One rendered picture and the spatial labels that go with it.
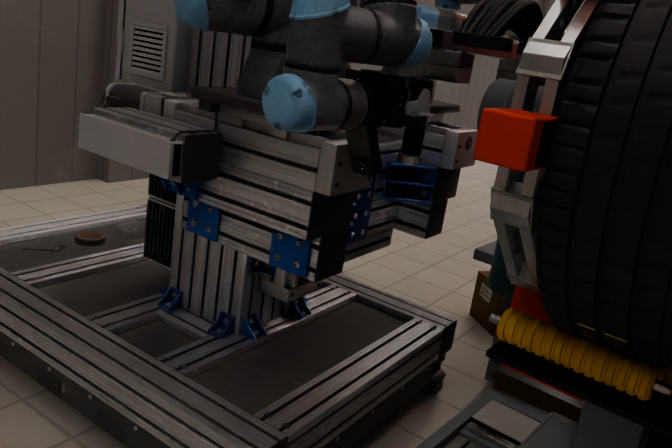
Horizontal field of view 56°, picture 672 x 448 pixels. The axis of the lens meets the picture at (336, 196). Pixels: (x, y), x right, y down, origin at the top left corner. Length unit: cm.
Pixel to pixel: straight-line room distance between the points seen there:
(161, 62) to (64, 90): 197
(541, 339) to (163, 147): 72
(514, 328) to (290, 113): 54
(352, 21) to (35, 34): 264
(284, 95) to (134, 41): 85
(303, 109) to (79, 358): 88
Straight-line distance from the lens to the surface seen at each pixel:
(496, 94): 119
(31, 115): 343
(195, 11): 108
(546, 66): 92
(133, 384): 138
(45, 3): 341
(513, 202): 95
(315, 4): 84
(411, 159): 112
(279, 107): 84
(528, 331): 112
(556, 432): 148
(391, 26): 91
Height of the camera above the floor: 95
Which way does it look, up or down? 14 degrees down
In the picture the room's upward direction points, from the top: 9 degrees clockwise
